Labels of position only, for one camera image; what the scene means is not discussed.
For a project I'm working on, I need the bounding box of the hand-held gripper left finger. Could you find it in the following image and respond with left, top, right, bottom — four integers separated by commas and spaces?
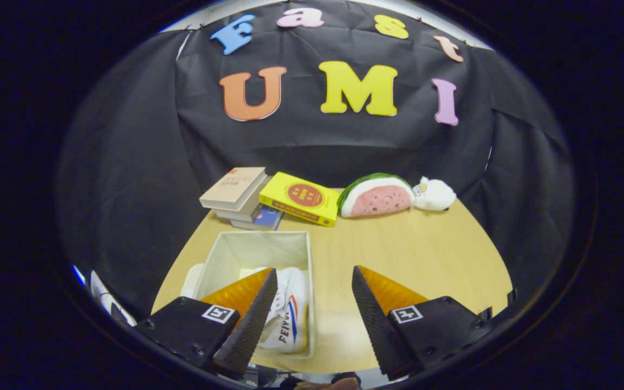
138, 267, 279, 379

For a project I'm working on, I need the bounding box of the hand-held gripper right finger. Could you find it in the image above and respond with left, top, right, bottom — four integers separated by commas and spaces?
352, 265, 492, 381

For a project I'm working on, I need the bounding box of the white canvas shoe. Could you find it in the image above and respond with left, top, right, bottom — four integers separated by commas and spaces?
258, 266, 310, 354
238, 266, 269, 282

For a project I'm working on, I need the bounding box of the beige fabric storage box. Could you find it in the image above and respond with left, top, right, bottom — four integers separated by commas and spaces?
181, 231, 315, 360

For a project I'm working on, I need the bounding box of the blue book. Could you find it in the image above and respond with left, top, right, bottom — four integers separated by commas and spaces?
231, 205, 285, 232

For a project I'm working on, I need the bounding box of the watermelon slice plush toy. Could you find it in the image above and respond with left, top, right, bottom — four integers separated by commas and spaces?
337, 173, 416, 219

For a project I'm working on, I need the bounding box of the yellow book with red circle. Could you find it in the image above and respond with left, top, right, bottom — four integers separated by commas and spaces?
259, 172, 341, 228

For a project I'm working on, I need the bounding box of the blue and white printed object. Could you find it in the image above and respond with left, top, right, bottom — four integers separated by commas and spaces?
73, 264, 137, 327

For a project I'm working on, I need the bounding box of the white plush toy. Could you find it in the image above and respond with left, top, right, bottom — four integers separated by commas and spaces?
412, 177, 457, 212

